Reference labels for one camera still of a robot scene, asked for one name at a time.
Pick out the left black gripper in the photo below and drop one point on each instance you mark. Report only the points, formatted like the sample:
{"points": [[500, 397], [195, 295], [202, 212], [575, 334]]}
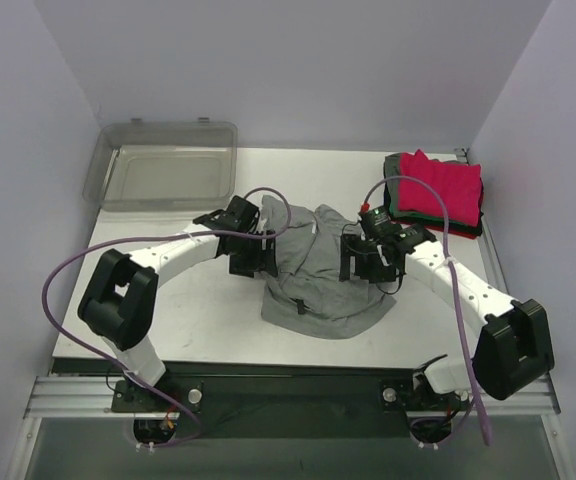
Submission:
{"points": [[256, 257]]}

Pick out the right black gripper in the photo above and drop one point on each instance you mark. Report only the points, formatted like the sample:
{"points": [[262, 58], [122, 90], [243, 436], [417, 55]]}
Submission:
{"points": [[360, 263]]}

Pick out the grey t-shirt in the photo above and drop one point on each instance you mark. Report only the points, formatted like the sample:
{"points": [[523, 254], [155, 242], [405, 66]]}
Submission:
{"points": [[391, 168], [306, 296]]}

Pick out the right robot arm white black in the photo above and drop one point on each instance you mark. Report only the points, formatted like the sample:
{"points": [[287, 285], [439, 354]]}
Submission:
{"points": [[513, 346]]}

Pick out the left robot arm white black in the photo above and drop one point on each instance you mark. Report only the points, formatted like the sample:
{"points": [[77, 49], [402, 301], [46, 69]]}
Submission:
{"points": [[118, 303]]}

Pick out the folded grey t-shirt in stack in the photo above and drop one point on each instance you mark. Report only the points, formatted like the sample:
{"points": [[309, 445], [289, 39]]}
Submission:
{"points": [[391, 168]]}

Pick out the folded magenta t-shirt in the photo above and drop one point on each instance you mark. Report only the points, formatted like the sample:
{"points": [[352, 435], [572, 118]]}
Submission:
{"points": [[458, 185]]}

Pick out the clear plastic bin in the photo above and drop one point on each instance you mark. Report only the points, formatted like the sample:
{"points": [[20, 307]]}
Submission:
{"points": [[140, 166]]}

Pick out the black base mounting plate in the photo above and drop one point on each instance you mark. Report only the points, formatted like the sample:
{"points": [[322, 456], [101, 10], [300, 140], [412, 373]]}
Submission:
{"points": [[239, 401]]}

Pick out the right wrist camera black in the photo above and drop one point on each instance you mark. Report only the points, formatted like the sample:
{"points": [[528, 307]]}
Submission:
{"points": [[376, 223]]}

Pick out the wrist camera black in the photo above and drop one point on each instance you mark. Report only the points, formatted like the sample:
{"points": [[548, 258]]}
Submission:
{"points": [[376, 223], [240, 215]]}

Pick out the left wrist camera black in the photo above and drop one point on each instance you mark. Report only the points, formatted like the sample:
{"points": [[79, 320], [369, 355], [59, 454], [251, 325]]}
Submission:
{"points": [[240, 215]]}

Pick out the aluminium frame rail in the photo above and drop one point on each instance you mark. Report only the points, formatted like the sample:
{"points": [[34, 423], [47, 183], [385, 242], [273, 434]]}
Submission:
{"points": [[70, 397]]}

